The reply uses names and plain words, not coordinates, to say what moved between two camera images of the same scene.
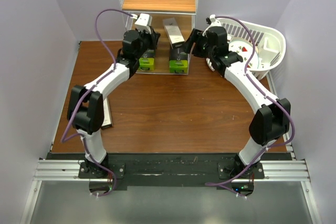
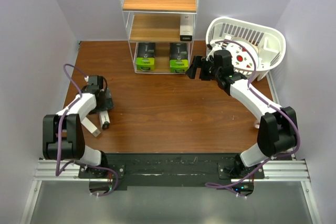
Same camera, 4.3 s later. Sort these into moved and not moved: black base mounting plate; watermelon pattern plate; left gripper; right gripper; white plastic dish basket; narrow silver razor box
Moved: narrow silver razor box; right gripper; left gripper
Not moved: black base mounting plate; watermelon pattern plate; white plastic dish basket
